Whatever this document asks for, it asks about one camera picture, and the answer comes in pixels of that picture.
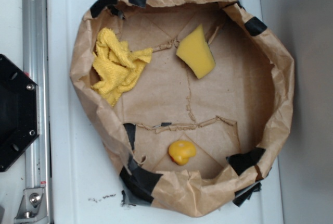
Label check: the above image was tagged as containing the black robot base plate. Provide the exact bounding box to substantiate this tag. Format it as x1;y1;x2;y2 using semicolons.
1;54;39;172

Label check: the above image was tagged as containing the white plastic tray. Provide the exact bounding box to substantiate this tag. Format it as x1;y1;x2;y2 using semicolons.
47;0;284;223

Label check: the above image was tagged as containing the yellow sponge wedge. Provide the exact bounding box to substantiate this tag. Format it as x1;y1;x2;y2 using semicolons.
176;24;216;79

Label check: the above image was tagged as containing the yellow rubber duck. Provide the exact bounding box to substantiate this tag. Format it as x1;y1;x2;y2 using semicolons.
168;140;196;166

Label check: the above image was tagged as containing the yellow crumpled cloth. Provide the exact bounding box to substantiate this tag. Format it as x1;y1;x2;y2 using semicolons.
92;28;153;107

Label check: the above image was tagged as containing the brown paper bag tray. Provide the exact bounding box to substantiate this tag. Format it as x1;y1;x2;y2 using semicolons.
70;0;294;217

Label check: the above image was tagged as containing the aluminium extrusion rail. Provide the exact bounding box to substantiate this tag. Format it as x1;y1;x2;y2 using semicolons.
22;0;54;223

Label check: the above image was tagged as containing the metal corner bracket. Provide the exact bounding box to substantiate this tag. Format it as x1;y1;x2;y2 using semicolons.
14;188;49;223

